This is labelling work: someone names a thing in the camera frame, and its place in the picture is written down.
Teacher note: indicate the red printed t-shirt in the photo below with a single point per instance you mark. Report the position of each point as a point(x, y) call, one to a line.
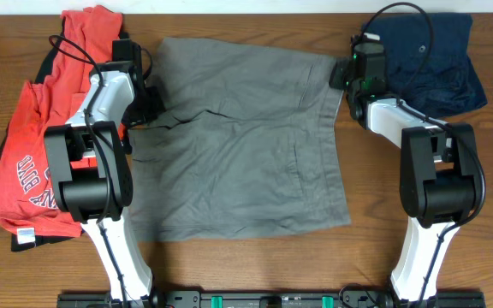
point(28, 149)

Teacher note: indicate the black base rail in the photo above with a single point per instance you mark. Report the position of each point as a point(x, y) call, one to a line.
point(344, 299)

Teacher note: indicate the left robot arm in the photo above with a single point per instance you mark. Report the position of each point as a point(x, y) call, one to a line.
point(91, 179)

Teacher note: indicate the folded navy blue garment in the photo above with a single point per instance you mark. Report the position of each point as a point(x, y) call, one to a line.
point(432, 73)

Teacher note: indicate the grey shorts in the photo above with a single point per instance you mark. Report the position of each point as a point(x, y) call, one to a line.
point(246, 147)

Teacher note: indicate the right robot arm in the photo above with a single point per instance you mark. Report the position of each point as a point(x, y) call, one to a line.
point(442, 184)

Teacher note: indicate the black garment under pile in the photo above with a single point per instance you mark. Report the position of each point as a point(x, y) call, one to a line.
point(19, 244)

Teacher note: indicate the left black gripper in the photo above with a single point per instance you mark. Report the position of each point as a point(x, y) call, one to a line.
point(151, 105)

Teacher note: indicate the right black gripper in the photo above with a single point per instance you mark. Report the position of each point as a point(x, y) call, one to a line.
point(341, 67)

